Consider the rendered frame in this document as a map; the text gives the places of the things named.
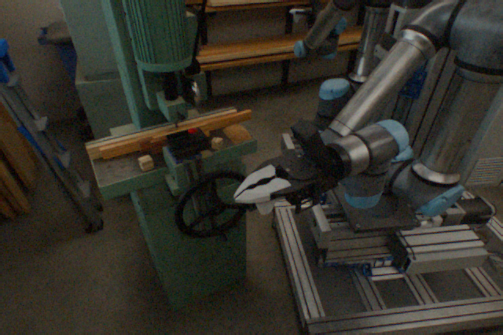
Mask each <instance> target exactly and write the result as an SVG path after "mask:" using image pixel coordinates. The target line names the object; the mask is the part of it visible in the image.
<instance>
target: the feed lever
mask: <svg viewBox="0 0 503 335"><path fill-rule="evenodd" d="M206 4H207V0H203V1H202V5H201V9H200V18H199V22H198V27H197V31H196V40H195V44H194V49H193V56H192V63H191V65H189V66H188V67H186V68H185V73H186V74H187V75H197V74H200V63H199V61H198V60H197V59H196V52H197V48H198V44H199V40H200V32H201V28H202V23H203V19H204V11H205V8H206Z"/></svg>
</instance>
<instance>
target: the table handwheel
mask: <svg viewBox="0 0 503 335"><path fill-rule="evenodd" d="M220 178H232V179H236V180H238V181H240V183H241V184H243V181H244V180H245V179H246V178H247V177H246V176H245V175H244V174H242V173H240V172H239V171H234V170H229V169H222V170H217V171H212V172H209V173H207V174H205V175H202V176H200V177H199V178H198V179H197V180H196V181H194V182H192V183H191V184H190V185H189V186H188V187H187V188H186V189H185V190H184V192H183V193H182V195H181V196H180V197H179V199H178V202H177V204H176V206H175V210H174V220H175V223H176V226H177V227H178V229H179V230H180V231H181V232H182V233H183V234H184V235H186V236H188V237H193V238H208V237H214V236H217V235H218V232H217V229H221V230H222V231H223V232H225V231H227V230H228V229H230V228H231V227H232V226H234V225H235V223H236V222H237V221H238V220H239V219H241V218H242V217H243V216H244V214H245V213H246V211H247V210H248V208H249V205H250V204H244V203H243V204H242V205H237V204H224V202H223V201H222V199H221V198H220V197H219V196H217V192H216V181H215V180H216V179H220ZM209 182H210V183H211V190H210V188H209V192H208V193H206V194H203V190H202V186H204V185H206V184H208V183H209ZM197 190H199V191H200V192H201V194H202V195H203V197H204V199H205V200H206V204H205V205H206V208H207V210H206V211H205V212H204V213H203V214H202V215H201V216H198V217H197V218H196V220H195V221H194V222H193V223H191V224H190V225H189V226H186V224H185V222H184V220H183V211H184V207H185V204H186V202H187V201H188V199H189V198H190V197H191V196H192V195H193V194H194V193H195V192H196V191H197ZM225 208H232V209H238V210H237V212H236V213H235V214H234V215H233V216H232V217H231V218H230V219H229V220H227V221H226V222H224V224H222V225H221V226H218V227H216V228H214V229H211V230H193V228H194V227H195V226H196V225H197V224H198V223H199V222H201V221H203V219H204V218H205V217H206V216H208V215H209V214H210V213H211V215H220V214H221V213H222V212H223V211H224V210H225Z"/></svg>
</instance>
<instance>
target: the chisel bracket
mask: <svg viewBox="0 0 503 335"><path fill-rule="evenodd" d="M156 96H157V101H158V106H159V109H160V111H161V112H162V113H163V114H164V116H165V117H166V118H167V120H169V121H170V123H173V122H177V121H180V120H181V119H180V116H179V115H178V114H177V112H180V113H181V114H182V115H184V116H185V120H186V119H188V116H187V111H186V104H185V102H184V101H183V100H182V97H181V96H180V95H179V98H178V100H177V99H175V101H172V100H166V99H165V98H164V95H163V91H159V92H156Z"/></svg>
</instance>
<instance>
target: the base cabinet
mask: <svg viewBox="0 0 503 335"><path fill-rule="evenodd" d="M241 185H242V184H241V183H240V182H238V183H235V184H233V185H230V186H227V187H224V188H221V189H220V190H216V192H217V196H219V197H220V198H221V199H222V201H223V202H224V204H237V205H242V204H243V203H236V202H235V200H234V199H233V195H234V194H235V193H236V191H237V190H238V189H239V188H240V186H241ZM130 195H131V199H132V201H133V204H134V208H135V211H136V214H137V217H138V222H139V224H140V227H141V231H142V233H143V236H145V237H144V238H145V240H146V243H147V246H148V247H149V251H150V253H151V256H152V259H153V262H154V264H155V266H156V269H157V273H158V275H159V277H160V280H161V283H162V285H163V289H164V291H165V293H166V297H167V300H168V302H169V304H170V306H171V310H172V312H174V311H177V310H178V309H180V308H182V307H185V306H187V305H189V304H191V303H193V302H195V301H197V300H198V299H200V298H201V297H203V296H206V295H207V294H209V293H213V292H214V291H216V290H218V289H221V288H222V287H224V286H226V285H228V284H230V283H232V282H235V281H236V280H238V278H242V277H244V276H245V275H247V212H246V213H245V214H244V216H243V217H242V218H241V219H239V220H238V221H240V222H241V226H239V227H236V228H233V229H232V231H231V232H229V233H225V235H226V236H227V237H228V239H227V241H226V242H222V241H221V239H220V237H219V236H218V235H217V236H214V237H208V238H193V237H188V236H186V235H184V234H183V233H182V232H181V231H180V230H179V229H178V227H177V226H176V223H175V220H174V210H175V206H176V205H173V206H170V207H169V208H164V209H161V210H159V211H157V212H155V213H152V214H150V215H147V216H144V214H143V212H142V209H141V206H139V205H138V200H137V198H136V196H135V194H134V191H133V192H130ZM199 199H200V206H201V208H202V212H203V213H204V212H205V211H206V210H207V208H206V205H205V204H206V201H205V199H204V197H203V195H202V196H199ZM237 210H238V209H232V208H225V210H224V211H223V212H222V213H221V214H220V215H216V219H217V224H218V226H221V225H222V224H224V222H226V221H227V220H229V219H230V218H231V217H232V216H233V215H234V214H235V213H236V212H237ZM183 220H184V222H185V224H186V226H189V225H190V224H191V223H193V222H194V221H195V220H196V213H195V211H194V207H193V202H192V199H190V200H188V201H187V202H186V204H185V207H184V211H183ZM204 222H205V226H206V230H211V229H212V226H211V220H210V217H209V215H208V216H206V217H205V218H204Z"/></svg>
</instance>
